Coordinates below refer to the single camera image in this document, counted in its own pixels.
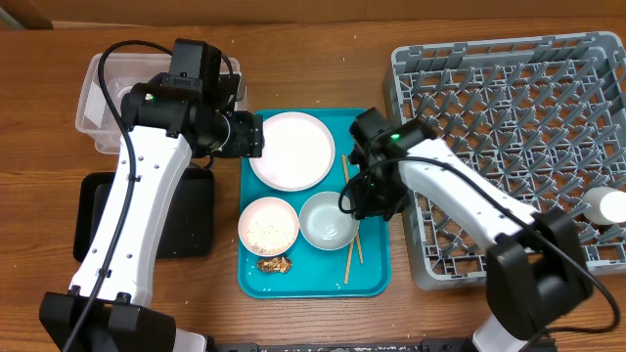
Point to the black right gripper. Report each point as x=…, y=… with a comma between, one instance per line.
x=374, y=197

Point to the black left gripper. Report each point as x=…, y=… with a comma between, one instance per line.
x=249, y=138

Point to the wooden chopstick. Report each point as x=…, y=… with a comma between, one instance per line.
x=347, y=178
x=349, y=262

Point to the grey-green bowl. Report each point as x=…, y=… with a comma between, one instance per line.
x=322, y=223

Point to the pink bowl with rice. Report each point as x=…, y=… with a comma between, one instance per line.
x=268, y=227

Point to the small white cup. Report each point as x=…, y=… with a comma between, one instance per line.
x=606, y=206

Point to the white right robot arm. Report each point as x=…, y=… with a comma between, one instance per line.
x=535, y=266

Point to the grey dishwasher rack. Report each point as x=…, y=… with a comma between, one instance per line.
x=542, y=118

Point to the large white plate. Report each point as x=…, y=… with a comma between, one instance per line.
x=298, y=152

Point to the clear plastic bin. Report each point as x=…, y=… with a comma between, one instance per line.
x=105, y=88

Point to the teal plastic tray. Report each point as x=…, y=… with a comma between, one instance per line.
x=317, y=273

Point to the brown food scrap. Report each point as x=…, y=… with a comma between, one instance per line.
x=277, y=264

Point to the black tray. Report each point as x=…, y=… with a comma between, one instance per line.
x=188, y=228

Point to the black rail at table edge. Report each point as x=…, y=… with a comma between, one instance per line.
x=342, y=347

